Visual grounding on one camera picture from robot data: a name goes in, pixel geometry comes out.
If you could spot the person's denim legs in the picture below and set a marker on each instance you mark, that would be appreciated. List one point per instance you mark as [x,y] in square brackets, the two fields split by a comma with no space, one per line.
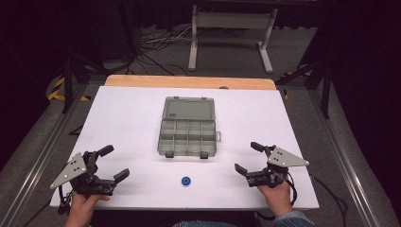
[201,224]

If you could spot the person's right hand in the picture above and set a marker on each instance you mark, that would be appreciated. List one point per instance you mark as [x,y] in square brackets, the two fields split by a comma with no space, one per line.
[279,198]

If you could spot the aluminium floor rail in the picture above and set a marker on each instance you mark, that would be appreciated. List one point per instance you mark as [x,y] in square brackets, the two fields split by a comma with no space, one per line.
[346,157]
[41,157]

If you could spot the small blue tape roll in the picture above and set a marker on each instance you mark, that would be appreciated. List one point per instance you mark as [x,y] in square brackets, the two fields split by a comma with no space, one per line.
[186,181]

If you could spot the black metal stand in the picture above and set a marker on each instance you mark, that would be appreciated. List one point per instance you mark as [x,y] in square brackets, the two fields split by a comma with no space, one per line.
[67,85]
[325,91]

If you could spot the white metal stand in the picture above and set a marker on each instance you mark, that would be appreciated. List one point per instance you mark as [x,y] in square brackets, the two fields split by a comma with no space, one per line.
[231,20]

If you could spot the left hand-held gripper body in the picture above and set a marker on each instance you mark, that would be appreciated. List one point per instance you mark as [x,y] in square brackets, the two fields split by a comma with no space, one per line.
[75,170]

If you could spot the clear grey plastic organizer box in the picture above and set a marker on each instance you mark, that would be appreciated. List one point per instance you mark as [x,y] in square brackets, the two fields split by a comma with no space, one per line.
[188,129]

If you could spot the person's left hand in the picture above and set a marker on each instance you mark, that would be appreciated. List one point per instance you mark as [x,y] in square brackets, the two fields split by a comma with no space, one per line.
[81,209]

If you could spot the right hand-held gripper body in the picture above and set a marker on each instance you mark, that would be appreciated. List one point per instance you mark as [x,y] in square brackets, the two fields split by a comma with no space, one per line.
[283,159]

